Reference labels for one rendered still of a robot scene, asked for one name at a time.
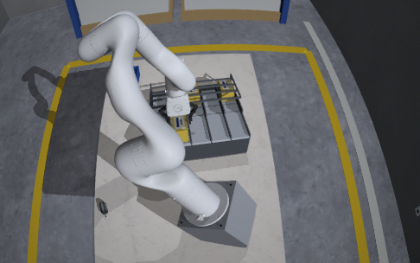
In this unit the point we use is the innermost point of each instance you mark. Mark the yellow butter carton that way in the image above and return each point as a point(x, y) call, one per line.
point(195, 97)
point(225, 95)
point(179, 123)

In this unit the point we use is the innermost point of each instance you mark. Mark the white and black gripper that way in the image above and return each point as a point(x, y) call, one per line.
point(177, 106)

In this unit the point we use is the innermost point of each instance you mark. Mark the blue open bin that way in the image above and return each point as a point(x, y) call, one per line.
point(136, 68)

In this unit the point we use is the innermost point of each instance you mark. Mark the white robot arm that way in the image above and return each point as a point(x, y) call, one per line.
point(160, 149)

